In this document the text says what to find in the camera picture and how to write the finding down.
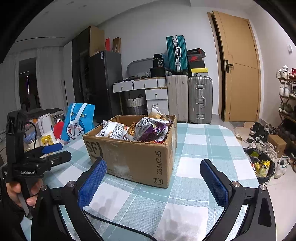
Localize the silver suitcase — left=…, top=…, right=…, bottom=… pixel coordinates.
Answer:
left=188, top=76, right=213, bottom=124

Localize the black refrigerator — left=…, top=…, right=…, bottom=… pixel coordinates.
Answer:
left=88, top=50, right=123, bottom=123

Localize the blue cartoon gift bag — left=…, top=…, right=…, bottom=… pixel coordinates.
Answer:
left=62, top=103, right=96, bottom=142

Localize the clear yellow snack packet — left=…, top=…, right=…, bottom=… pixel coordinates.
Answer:
left=148, top=105, right=172, bottom=122

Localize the tall dark brown cabinet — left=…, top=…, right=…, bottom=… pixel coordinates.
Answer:
left=72, top=25, right=105, bottom=116

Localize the white kettle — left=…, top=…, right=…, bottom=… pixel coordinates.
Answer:
left=37, top=113, right=53, bottom=137

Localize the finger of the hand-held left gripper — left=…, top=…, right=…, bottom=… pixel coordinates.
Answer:
left=24, top=142, right=63, bottom=159
left=39, top=150, right=72, bottom=172

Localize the wicker basket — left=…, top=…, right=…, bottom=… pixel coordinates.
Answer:
left=125, top=95, right=147, bottom=114

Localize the small cardboard box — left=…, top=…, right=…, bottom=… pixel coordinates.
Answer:
left=267, top=134, right=287, bottom=158

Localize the pile of shoes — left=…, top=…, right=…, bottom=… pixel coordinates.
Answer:
left=246, top=122, right=296, bottom=179

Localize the beige suitcase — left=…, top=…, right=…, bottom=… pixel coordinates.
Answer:
left=166, top=75, right=189, bottom=123

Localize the yellow small box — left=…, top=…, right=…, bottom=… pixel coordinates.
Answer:
left=41, top=133, right=55, bottom=147

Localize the black cable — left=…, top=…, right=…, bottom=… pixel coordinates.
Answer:
left=82, top=208, right=156, bottom=241

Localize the wooden door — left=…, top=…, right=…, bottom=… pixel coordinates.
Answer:
left=207, top=10, right=263, bottom=123

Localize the stack of shoe boxes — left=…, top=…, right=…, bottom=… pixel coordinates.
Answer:
left=187, top=48, right=209, bottom=77

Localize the purple white snack bag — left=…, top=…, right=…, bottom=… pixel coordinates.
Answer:
left=134, top=117, right=171, bottom=142

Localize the red plush item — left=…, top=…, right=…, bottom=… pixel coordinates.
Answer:
left=54, top=121, right=65, bottom=140

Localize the grey rice cooker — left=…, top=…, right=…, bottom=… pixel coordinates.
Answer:
left=46, top=109, right=65, bottom=127

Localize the shoe rack with sneakers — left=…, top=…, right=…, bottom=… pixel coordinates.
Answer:
left=276, top=65, right=296, bottom=163

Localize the brown paper bag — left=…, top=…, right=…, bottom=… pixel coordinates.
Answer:
left=112, top=37, right=122, bottom=53

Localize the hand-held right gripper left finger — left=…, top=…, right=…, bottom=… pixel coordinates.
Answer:
left=31, top=156, right=108, bottom=241

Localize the black trash bin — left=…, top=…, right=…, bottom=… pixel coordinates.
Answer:
left=244, top=148, right=275, bottom=184

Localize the person's left forearm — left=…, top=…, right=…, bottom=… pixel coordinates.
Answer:
left=0, top=185, right=30, bottom=241

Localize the grey oval folding chair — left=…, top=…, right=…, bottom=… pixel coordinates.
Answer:
left=127, top=58, right=154, bottom=79

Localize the black labelled bag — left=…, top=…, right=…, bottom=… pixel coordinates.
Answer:
left=153, top=54, right=165, bottom=69

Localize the person's left hand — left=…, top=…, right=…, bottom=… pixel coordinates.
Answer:
left=6, top=178, right=44, bottom=207

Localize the white drawer desk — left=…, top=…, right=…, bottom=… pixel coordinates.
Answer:
left=112, top=77, right=169, bottom=115

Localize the white curtain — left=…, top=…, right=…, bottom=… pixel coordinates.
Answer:
left=36, top=46, right=64, bottom=112

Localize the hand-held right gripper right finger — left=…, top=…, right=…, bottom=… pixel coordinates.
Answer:
left=199, top=158, right=277, bottom=241

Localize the brown cardboard box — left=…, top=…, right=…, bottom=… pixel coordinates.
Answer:
left=83, top=114, right=178, bottom=189

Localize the teal suitcase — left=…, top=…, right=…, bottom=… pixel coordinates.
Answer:
left=166, top=35, right=188, bottom=75

